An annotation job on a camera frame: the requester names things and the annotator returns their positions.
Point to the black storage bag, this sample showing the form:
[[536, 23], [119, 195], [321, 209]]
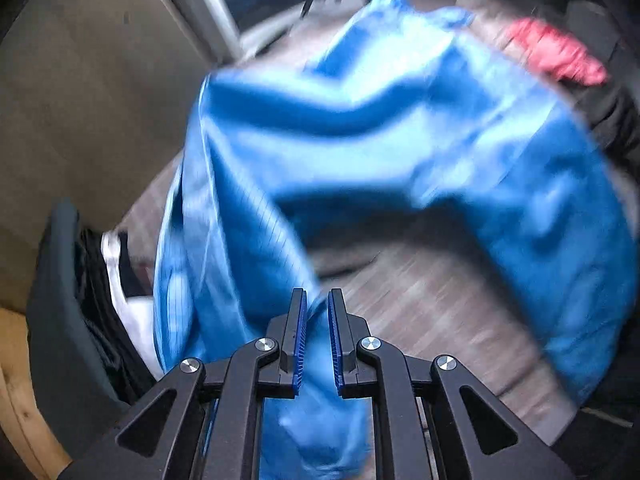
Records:
[[85, 370]]

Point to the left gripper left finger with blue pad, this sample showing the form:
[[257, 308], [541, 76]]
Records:
[[204, 420]]

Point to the pink garment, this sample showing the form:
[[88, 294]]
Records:
[[560, 55]]

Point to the blue garment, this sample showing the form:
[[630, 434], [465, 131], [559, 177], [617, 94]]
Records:
[[403, 112]]

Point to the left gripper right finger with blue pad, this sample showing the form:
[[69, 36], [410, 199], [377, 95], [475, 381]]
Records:
[[432, 419]]

